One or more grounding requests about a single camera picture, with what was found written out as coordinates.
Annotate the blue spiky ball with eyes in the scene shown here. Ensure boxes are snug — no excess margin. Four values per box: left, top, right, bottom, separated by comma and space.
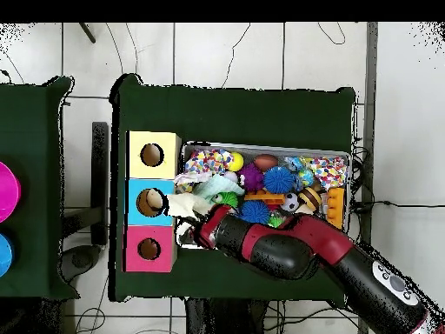
262, 165, 296, 195

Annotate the wooden box with three holes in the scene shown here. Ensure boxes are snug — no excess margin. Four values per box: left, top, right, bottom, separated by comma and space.
123, 130, 183, 273

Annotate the cream waffle cloth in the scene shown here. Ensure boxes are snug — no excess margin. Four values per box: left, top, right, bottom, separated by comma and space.
166, 191, 216, 221

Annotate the green spiky ball with eyes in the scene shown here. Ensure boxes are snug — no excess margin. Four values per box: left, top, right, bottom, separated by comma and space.
211, 191, 240, 209

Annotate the small soccer ball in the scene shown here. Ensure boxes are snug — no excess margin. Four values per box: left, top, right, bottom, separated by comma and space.
280, 191, 301, 213

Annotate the grey round floor base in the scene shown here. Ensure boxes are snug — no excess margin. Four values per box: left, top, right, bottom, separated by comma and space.
59, 244, 103, 284

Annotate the blue round bowl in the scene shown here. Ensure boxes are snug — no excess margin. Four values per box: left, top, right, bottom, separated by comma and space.
0, 232, 16, 278

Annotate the dark green table cloth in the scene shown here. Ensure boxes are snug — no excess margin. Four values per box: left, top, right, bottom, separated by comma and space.
108, 72, 356, 303
0, 75, 82, 301

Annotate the purple spiky toy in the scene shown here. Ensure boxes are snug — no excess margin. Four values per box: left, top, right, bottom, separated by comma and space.
237, 163, 265, 193

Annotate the brown toy football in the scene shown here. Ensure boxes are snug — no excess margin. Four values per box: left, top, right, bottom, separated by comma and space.
253, 153, 280, 171

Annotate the beige rounded object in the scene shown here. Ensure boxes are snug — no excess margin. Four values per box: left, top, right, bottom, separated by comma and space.
145, 189, 165, 212

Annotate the shallow silver mesh bin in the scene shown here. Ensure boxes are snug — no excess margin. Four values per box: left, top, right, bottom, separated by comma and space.
175, 140, 353, 251

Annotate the mint waffle cloth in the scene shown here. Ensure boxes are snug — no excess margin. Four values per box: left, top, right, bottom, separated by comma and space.
192, 173, 246, 204

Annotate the pink round bowl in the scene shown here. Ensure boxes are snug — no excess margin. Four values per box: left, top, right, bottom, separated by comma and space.
0, 160, 23, 224

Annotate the yellow ball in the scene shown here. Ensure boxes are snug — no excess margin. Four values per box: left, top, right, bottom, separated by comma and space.
229, 151, 245, 172

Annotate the black floor cable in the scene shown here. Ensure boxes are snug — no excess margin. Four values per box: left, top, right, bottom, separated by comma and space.
354, 199, 445, 213

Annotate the black stand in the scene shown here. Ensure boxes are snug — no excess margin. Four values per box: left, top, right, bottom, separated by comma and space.
61, 121, 110, 246

